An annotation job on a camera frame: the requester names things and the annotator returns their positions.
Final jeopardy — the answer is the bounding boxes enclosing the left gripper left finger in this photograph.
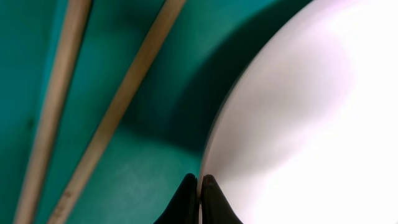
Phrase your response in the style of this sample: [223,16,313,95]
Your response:
[154,173,198,224]

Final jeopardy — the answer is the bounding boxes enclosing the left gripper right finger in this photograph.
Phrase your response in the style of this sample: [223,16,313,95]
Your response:
[200,174,243,224]

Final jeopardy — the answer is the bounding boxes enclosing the large white round plate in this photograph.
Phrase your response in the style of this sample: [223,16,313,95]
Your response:
[201,0,397,223]

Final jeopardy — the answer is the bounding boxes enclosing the wooden chopstick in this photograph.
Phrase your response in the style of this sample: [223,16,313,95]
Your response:
[13,0,92,224]
[47,0,186,224]

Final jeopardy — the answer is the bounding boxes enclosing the teal plastic serving tray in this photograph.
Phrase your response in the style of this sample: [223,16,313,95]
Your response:
[1,0,307,223]

